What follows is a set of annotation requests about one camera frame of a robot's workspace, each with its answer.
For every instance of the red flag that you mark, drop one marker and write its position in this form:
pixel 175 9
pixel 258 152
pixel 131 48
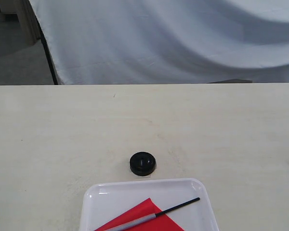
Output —
pixel 145 216

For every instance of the black round flag base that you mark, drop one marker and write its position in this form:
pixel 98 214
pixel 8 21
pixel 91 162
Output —
pixel 142 164

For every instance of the white backdrop cloth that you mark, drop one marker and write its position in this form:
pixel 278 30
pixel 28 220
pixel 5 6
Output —
pixel 166 41

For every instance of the white plastic tray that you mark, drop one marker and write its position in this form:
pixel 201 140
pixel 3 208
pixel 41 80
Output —
pixel 104 202

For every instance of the wooden furniture in background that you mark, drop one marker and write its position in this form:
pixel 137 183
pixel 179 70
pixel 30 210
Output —
pixel 26 17

